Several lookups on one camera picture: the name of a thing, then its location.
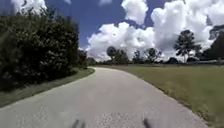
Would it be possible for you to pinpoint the grey paved path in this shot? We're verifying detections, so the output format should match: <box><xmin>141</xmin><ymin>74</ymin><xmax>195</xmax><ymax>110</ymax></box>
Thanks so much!
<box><xmin>0</xmin><ymin>66</ymin><xmax>210</xmax><ymax>128</ymax></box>

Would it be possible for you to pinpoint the robot's own part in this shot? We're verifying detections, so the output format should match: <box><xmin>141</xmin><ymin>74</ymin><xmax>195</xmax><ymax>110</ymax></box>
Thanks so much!
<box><xmin>143</xmin><ymin>118</ymin><xmax>154</xmax><ymax>128</ymax></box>
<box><xmin>71</xmin><ymin>119</ymin><xmax>86</xmax><ymax>128</ymax></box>

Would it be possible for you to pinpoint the row of distant trees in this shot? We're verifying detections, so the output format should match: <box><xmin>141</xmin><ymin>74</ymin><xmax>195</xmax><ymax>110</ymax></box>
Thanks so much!
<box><xmin>86</xmin><ymin>23</ymin><xmax>224</xmax><ymax>65</ymax></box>

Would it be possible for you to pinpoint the grass field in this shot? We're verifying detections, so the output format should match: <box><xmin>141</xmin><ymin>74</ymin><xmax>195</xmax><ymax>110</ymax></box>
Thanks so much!
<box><xmin>94</xmin><ymin>63</ymin><xmax>224</xmax><ymax>128</ymax></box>

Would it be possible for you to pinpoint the dense green hedge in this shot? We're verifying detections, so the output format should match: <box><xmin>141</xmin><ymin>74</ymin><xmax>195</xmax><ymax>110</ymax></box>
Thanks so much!
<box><xmin>0</xmin><ymin>7</ymin><xmax>88</xmax><ymax>92</ymax></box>

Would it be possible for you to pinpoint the grass verge strip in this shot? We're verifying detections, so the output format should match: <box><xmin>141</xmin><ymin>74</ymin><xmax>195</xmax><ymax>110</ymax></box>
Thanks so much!
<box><xmin>0</xmin><ymin>67</ymin><xmax>96</xmax><ymax>108</ymax></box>

